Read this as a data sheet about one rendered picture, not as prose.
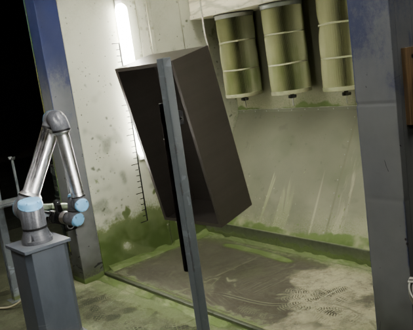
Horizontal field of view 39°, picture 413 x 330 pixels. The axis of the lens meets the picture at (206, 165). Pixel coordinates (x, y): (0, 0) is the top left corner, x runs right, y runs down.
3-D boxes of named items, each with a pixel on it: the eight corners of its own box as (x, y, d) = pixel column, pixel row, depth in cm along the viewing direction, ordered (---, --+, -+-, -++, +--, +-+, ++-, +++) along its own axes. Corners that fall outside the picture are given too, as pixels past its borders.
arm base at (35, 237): (29, 248, 349) (26, 232, 348) (17, 243, 364) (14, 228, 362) (58, 239, 361) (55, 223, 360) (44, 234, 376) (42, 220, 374)
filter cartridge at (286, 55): (277, 110, 453) (263, 2, 439) (266, 107, 489) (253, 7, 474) (322, 102, 457) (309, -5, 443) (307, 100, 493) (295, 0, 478)
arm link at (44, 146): (13, 220, 364) (47, 106, 368) (8, 215, 379) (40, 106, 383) (37, 225, 371) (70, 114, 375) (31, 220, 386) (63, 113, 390)
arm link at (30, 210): (24, 231, 351) (19, 203, 348) (19, 226, 366) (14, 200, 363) (49, 225, 358) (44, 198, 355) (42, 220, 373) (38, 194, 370)
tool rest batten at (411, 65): (406, 125, 221) (400, 48, 216) (417, 121, 226) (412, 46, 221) (411, 125, 219) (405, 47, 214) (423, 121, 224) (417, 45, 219)
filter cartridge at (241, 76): (270, 102, 528) (258, 9, 512) (260, 107, 495) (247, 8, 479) (233, 106, 541) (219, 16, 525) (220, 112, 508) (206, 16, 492)
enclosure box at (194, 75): (195, 199, 465) (149, 54, 428) (252, 204, 423) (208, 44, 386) (164, 219, 443) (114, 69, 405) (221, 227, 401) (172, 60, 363)
